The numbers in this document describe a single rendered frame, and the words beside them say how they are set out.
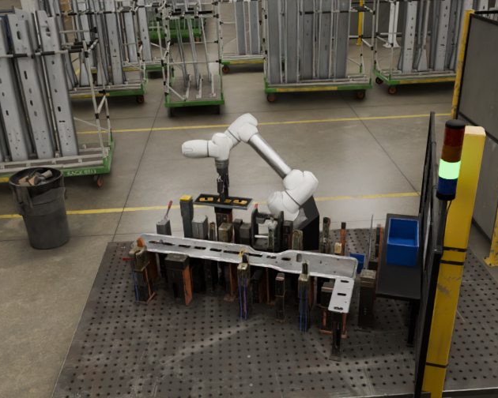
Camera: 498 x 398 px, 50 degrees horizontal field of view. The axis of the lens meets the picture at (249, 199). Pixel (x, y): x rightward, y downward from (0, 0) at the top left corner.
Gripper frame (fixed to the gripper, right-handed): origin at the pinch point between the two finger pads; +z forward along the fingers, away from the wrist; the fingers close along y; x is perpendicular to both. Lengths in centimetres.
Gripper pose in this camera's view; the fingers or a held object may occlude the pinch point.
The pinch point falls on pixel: (224, 195)
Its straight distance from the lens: 343.1
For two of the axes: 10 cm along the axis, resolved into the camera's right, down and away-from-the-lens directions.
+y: -3.6, 4.3, -8.3
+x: 9.3, 1.3, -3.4
